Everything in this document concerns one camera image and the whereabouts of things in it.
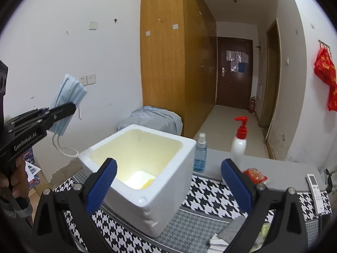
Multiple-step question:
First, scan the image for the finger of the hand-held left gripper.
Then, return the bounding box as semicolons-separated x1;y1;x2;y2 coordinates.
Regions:
5;102;77;138

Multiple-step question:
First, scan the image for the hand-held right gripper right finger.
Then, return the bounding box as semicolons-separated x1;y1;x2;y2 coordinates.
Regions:
221;159;308;253

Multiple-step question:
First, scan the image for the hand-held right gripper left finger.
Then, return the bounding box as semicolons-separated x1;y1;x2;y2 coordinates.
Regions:
32;157;118;253

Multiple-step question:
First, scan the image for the blue face mask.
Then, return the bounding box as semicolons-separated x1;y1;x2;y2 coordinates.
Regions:
49;74;88;159

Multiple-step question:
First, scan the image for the grey sock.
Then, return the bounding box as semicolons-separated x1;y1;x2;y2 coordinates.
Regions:
216;215;249;246

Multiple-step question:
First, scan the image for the green tissue packet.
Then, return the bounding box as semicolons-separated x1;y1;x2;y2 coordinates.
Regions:
250;221;273;252

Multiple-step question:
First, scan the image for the white foam box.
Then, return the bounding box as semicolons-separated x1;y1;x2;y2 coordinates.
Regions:
78;124;197;238

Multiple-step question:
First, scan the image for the person's left hand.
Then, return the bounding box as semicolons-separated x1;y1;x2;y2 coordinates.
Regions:
0;159;29;207

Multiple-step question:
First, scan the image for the red snack packet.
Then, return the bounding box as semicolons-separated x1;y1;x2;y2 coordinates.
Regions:
242;167;269;185

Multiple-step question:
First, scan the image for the black white houndstooth mat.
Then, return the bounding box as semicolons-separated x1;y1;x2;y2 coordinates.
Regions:
53;167;333;253

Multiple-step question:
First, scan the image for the white pump bottle red cap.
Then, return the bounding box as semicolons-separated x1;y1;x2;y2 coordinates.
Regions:
230;116;249;162

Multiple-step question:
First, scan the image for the blue spray bottle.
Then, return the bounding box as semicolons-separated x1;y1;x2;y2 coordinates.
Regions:
193;133;208;173

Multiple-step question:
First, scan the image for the white tissue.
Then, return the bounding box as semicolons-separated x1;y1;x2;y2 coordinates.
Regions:
209;233;230;251

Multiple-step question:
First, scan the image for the grey bag on floor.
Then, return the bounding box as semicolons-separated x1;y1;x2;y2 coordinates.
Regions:
117;106;183;139

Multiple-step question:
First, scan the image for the white remote control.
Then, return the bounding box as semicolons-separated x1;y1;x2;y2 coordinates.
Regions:
306;173;326;214

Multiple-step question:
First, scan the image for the dark brown entrance door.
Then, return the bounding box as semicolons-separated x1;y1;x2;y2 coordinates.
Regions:
216;37;254;110

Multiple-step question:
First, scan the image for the wooden wardrobe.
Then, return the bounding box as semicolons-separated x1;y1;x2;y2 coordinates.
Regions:
139;0;218;139

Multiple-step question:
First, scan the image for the red plastic bag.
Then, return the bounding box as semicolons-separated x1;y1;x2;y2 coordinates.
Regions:
314;47;337;112

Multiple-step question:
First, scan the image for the wooden interior door frame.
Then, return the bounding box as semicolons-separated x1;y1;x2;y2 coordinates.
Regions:
259;18;282;161

